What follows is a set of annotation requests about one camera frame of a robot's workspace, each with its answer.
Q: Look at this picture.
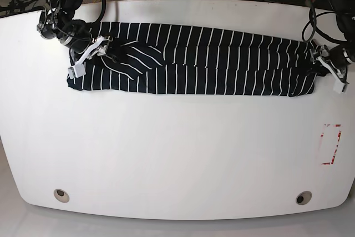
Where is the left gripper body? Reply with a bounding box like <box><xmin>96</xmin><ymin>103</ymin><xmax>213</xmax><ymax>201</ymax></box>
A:
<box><xmin>306</xmin><ymin>44</ymin><xmax>354</xmax><ymax>78</ymax></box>

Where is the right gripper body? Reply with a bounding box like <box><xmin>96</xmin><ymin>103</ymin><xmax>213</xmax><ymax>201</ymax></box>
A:
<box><xmin>59</xmin><ymin>20</ymin><xmax>122</xmax><ymax>62</ymax></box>

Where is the navy white striped T-shirt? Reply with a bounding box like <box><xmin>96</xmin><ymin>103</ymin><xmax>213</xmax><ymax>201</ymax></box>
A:
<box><xmin>67</xmin><ymin>22</ymin><xmax>317</xmax><ymax>97</ymax></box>

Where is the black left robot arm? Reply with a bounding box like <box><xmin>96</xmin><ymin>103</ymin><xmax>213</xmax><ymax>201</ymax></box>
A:
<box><xmin>306</xmin><ymin>0</ymin><xmax>354</xmax><ymax>83</ymax></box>

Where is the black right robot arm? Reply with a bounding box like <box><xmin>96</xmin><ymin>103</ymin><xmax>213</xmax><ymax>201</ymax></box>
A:
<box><xmin>37</xmin><ymin>0</ymin><xmax>107</xmax><ymax>63</ymax></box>

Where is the red tape rectangle marker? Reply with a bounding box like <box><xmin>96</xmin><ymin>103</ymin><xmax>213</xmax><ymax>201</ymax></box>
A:
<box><xmin>317</xmin><ymin>124</ymin><xmax>342</xmax><ymax>165</ymax></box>

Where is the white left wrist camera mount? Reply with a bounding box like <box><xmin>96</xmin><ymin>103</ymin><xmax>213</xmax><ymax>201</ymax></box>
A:
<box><xmin>310</xmin><ymin>45</ymin><xmax>354</xmax><ymax>93</ymax></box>

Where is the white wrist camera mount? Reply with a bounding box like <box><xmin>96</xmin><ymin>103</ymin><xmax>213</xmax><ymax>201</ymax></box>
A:
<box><xmin>310</xmin><ymin>45</ymin><xmax>354</xmax><ymax>93</ymax></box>
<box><xmin>68</xmin><ymin>36</ymin><xmax>113</xmax><ymax>79</ymax></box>

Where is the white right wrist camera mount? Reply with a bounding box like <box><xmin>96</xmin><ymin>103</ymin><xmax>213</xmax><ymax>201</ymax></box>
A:
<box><xmin>68</xmin><ymin>36</ymin><xmax>113</xmax><ymax>79</ymax></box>

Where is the right table cable grommet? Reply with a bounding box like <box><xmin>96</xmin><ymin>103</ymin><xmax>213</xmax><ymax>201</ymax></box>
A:
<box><xmin>296</xmin><ymin>191</ymin><xmax>312</xmax><ymax>205</ymax></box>

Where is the table cable grommet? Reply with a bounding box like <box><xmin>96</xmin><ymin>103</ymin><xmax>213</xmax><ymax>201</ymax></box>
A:
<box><xmin>53</xmin><ymin>189</ymin><xmax>70</xmax><ymax>203</ymax></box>
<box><xmin>296</xmin><ymin>191</ymin><xmax>312</xmax><ymax>205</ymax></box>

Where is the left table cable grommet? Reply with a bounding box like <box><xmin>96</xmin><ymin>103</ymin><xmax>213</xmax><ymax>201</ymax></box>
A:
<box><xmin>53</xmin><ymin>189</ymin><xmax>70</xmax><ymax>203</ymax></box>

